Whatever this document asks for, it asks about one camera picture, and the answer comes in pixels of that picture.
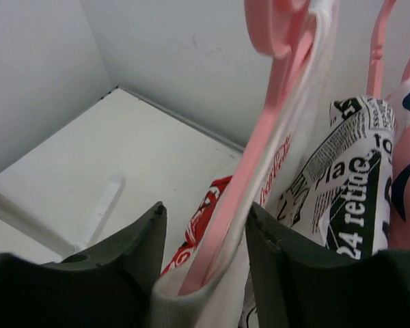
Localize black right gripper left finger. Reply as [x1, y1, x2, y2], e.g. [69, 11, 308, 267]
[0, 202, 167, 327]

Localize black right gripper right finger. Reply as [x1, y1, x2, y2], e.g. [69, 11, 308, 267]
[245, 204, 410, 327]

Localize white red print t-shirt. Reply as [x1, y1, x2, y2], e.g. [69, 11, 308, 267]
[150, 1, 339, 327]

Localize black white print shirt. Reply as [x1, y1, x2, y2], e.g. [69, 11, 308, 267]
[266, 96, 394, 260]

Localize pink print shirt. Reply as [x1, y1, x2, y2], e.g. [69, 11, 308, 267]
[387, 79, 410, 249]

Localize pink hanger holding print shirt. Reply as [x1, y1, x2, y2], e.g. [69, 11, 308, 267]
[366, 0, 396, 98]

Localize white silver clothes rack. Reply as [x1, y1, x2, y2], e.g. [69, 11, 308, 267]
[0, 174, 126, 264]

